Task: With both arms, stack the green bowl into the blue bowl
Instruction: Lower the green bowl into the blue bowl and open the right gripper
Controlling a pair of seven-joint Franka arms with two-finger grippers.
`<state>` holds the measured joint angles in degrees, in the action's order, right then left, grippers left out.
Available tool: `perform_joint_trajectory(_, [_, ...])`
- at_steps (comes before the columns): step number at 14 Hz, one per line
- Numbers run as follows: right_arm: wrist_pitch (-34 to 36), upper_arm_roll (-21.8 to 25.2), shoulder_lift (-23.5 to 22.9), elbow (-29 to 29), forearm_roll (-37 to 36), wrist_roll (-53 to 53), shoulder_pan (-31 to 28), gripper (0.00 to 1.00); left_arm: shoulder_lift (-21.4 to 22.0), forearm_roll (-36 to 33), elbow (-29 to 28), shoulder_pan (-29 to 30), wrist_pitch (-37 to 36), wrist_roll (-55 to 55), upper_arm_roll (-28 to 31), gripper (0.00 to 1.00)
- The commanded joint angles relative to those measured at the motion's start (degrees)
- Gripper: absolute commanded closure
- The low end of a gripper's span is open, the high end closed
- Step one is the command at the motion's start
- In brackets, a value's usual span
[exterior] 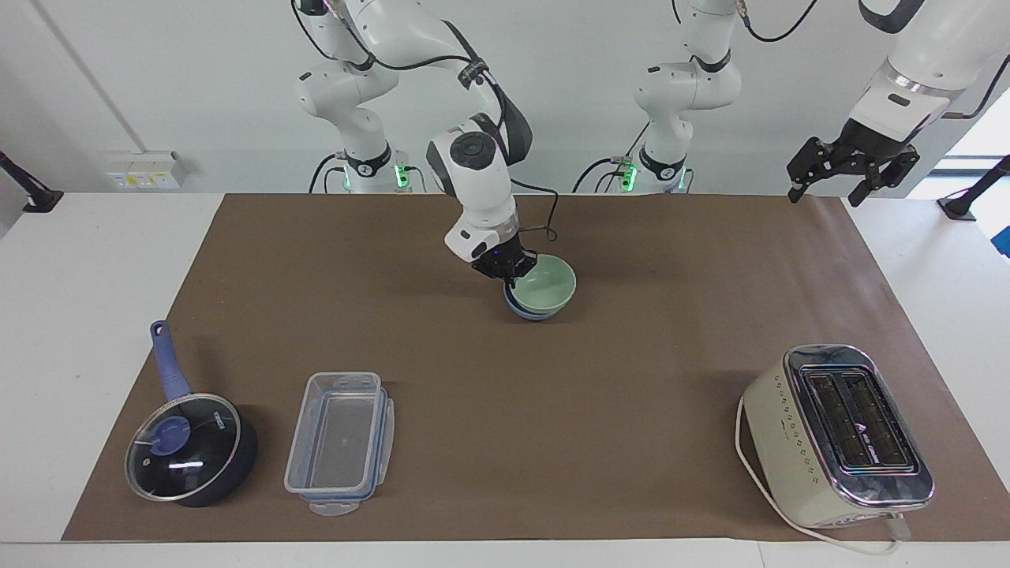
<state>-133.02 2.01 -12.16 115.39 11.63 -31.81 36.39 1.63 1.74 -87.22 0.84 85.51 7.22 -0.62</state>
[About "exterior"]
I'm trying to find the cream toaster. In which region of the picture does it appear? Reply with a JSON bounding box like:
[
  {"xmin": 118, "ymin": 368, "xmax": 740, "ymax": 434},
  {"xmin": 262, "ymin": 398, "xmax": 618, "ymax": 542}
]
[{"xmin": 742, "ymin": 343, "xmax": 936, "ymax": 530}]

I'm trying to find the dark blue saucepan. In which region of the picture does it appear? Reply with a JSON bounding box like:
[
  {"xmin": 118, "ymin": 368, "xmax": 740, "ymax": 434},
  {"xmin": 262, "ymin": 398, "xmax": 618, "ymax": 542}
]
[{"xmin": 124, "ymin": 319, "xmax": 260, "ymax": 508}]

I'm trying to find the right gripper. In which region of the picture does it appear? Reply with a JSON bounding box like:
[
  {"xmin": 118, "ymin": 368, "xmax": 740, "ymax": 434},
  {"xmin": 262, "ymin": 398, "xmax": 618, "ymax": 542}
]
[{"xmin": 472, "ymin": 235, "xmax": 541, "ymax": 290}]

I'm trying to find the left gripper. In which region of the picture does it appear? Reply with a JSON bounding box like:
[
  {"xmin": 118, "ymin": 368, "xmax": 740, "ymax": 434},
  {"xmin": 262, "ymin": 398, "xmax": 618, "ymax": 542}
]
[{"xmin": 787, "ymin": 118, "xmax": 921, "ymax": 208}]

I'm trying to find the black stand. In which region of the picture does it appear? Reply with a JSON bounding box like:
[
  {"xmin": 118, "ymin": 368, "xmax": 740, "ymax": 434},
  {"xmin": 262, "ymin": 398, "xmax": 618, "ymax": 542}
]
[
  {"xmin": 937, "ymin": 154, "xmax": 1010, "ymax": 221},
  {"xmin": 0, "ymin": 150, "xmax": 65, "ymax": 215}
]

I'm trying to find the blue bowl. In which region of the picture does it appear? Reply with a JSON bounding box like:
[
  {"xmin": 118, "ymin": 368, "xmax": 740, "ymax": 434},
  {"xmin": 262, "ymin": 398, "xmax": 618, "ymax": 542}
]
[{"xmin": 503, "ymin": 282, "xmax": 570, "ymax": 323}]

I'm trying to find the green bowl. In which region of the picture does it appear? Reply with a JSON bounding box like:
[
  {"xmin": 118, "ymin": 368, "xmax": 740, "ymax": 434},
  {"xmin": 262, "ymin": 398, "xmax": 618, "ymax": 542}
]
[{"xmin": 513, "ymin": 254, "xmax": 578, "ymax": 317}]

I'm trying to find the glass lid with blue knob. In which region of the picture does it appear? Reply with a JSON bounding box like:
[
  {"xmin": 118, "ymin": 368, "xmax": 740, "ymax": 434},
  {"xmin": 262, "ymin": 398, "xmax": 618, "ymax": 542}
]
[{"xmin": 124, "ymin": 393, "xmax": 242, "ymax": 503}]

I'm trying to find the white toaster cable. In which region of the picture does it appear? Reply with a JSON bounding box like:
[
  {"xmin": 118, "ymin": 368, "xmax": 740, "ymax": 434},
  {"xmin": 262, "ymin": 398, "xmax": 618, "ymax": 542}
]
[{"xmin": 735, "ymin": 394, "xmax": 910, "ymax": 556}]

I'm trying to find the white wall socket box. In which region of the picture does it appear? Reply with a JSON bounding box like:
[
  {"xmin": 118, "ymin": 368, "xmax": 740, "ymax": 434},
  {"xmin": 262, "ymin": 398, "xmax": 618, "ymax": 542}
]
[{"xmin": 105, "ymin": 149, "xmax": 185, "ymax": 192}]

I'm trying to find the clear plastic food container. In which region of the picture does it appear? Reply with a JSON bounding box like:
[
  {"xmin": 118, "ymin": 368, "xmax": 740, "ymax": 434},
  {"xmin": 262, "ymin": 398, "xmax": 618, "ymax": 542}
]
[{"xmin": 283, "ymin": 371, "xmax": 396, "ymax": 518}]

